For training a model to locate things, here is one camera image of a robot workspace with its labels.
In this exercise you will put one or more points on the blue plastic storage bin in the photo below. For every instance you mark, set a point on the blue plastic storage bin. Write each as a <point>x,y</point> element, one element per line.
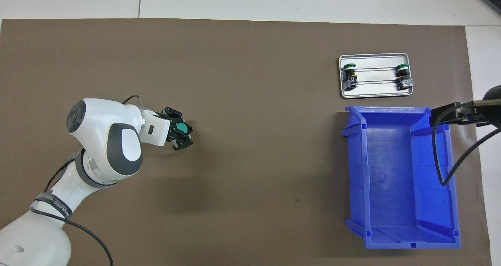
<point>391,195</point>

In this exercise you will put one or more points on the grey metal tray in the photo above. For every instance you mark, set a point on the grey metal tray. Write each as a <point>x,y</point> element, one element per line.
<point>375,89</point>

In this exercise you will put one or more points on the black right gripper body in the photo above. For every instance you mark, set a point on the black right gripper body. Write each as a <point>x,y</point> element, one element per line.
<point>489,111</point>

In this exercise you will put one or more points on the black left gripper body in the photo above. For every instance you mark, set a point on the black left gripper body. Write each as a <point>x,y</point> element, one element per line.
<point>172,131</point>

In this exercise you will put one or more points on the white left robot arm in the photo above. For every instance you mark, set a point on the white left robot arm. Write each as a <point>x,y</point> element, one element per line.
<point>105,144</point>

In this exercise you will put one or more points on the brown table mat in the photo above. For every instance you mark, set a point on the brown table mat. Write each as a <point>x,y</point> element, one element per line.
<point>254,121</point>

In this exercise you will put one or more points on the green push button clear block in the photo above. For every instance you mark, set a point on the green push button clear block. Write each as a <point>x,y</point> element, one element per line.
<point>403,76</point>

